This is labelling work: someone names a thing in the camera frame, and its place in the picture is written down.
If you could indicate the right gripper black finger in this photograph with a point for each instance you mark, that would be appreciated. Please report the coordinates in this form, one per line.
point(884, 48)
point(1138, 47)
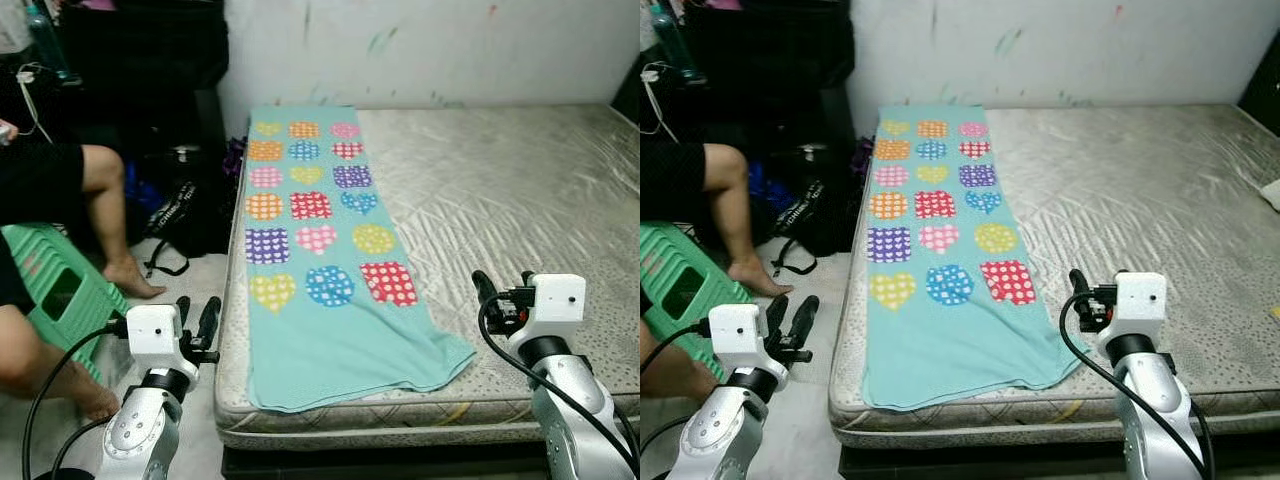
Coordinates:
point(1079, 292)
point(485, 294)

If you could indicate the white pillow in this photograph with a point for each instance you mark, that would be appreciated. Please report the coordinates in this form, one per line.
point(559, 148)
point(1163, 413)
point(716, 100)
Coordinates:
point(1272, 194)

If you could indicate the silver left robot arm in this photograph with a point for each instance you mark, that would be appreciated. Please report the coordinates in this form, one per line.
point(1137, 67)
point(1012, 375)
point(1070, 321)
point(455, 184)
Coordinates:
point(725, 430)
point(140, 430)

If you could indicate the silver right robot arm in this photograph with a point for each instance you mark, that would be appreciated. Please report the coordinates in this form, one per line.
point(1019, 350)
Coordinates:
point(570, 410)
point(1150, 410)

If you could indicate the green plastic stool stack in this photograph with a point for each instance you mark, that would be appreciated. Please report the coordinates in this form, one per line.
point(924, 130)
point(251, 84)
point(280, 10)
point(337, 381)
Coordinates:
point(685, 285)
point(60, 290)

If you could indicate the grey quilted mattress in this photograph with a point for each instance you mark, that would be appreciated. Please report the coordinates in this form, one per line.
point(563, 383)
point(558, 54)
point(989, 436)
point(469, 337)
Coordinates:
point(1120, 190)
point(500, 190)

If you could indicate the teal blanket with colourful hearts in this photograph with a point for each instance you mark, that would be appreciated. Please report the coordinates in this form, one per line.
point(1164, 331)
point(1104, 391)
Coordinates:
point(330, 350)
point(950, 350)

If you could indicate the blue bag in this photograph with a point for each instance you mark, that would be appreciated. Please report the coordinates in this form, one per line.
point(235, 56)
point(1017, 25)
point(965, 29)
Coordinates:
point(765, 188)
point(140, 190)

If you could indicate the purple cloth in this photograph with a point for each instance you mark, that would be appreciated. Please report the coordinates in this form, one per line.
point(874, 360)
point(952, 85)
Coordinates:
point(235, 158)
point(860, 156)

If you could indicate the person in black shorts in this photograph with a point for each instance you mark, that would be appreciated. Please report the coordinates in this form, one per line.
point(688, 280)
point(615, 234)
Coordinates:
point(50, 180)
point(680, 180)

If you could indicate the black standing fan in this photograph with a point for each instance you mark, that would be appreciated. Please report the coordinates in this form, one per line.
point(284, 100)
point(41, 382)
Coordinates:
point(65, 474)

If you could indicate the dark bed base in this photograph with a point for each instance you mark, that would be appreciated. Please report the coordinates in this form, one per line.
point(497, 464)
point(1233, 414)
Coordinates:
point(1000, 462)
point(400, 462)

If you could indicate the teal drink bottle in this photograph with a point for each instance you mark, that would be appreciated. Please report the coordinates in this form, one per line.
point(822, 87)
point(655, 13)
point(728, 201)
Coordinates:
point(48, 45)
point(675, 45)

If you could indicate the pink cloth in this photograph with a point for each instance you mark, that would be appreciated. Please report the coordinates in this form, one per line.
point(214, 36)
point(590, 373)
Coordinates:
point(100, 4)
point(726, 4)

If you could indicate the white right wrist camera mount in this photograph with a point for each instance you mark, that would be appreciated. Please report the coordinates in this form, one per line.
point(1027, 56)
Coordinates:
point(1135, 298)
point(550, 300)

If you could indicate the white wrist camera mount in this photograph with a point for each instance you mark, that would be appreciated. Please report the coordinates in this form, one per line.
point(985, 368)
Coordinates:
point(550, 300)
point(738, 335)
point(1135, 298)
point(152, 335)

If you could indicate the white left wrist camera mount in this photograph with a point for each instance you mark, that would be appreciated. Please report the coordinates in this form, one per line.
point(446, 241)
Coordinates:
point(152, 335)
point(738, 335)

